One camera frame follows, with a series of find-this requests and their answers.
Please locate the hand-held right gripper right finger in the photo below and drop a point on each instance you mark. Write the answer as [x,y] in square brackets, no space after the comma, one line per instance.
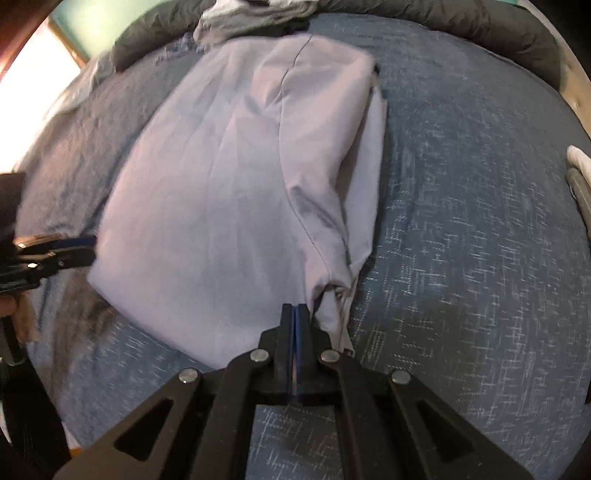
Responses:
[301,350]

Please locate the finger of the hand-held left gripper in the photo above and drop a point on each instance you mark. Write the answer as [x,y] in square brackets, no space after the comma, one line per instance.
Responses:
[69,242]
[69,261]

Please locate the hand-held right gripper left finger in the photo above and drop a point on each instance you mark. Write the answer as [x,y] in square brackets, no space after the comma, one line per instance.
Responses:
[286,350]

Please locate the light grey zip jacket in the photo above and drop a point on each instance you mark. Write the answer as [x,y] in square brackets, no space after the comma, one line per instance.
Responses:
[207,184]

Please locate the blue patterned bed blanket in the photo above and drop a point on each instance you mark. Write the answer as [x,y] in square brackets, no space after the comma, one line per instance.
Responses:
[461,230]

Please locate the blue checked cloth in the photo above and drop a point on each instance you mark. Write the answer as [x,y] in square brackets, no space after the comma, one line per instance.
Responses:
[173,50]

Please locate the grey garment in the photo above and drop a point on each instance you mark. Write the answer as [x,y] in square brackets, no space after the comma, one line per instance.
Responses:
[240,18]

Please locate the small grey cloth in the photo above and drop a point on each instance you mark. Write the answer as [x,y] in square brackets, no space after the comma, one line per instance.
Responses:
[582,196]

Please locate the small white cloth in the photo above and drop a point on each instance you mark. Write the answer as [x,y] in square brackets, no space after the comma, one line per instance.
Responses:
[579,159]

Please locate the cream carved headboard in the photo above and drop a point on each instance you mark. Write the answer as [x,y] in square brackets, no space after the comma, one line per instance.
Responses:
[570,78]

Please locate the bright window with wooden frame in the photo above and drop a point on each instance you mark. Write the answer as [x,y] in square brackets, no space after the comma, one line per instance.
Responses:
[46,69]

